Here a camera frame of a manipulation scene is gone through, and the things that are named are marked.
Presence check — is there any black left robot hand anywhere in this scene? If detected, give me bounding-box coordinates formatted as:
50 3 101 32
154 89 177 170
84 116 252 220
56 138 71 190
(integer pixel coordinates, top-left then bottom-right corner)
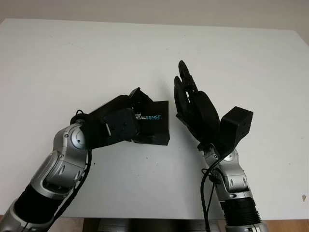
83 87 157 149

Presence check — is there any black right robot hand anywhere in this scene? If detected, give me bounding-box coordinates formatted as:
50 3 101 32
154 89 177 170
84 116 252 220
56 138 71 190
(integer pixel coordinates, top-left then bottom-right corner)
173 60 221 149

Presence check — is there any black RealSense box lid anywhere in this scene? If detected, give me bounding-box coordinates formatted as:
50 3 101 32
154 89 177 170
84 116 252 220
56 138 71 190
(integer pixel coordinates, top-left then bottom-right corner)
134 100 170 135

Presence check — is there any black box base foam insert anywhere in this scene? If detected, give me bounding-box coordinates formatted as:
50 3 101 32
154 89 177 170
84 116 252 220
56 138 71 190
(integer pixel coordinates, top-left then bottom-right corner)
131 131 170 146

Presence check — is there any dark robot torso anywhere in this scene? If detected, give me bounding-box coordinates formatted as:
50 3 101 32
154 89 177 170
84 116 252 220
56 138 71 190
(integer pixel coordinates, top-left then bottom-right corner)
83 212 225 232

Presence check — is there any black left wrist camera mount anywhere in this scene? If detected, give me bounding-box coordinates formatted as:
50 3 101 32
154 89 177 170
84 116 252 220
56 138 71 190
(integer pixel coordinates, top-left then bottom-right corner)
102 108 140 144

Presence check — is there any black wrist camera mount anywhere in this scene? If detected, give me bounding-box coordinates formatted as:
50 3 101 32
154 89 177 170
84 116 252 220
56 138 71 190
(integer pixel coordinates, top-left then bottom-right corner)
102 108 140 144
217 106 253 155

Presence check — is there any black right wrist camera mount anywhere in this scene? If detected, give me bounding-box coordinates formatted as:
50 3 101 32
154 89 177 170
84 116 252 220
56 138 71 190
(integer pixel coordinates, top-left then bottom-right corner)
217 106 253 155

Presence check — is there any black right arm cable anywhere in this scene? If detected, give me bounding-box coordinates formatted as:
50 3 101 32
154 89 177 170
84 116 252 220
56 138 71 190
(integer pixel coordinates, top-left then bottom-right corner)
201 154 229 232

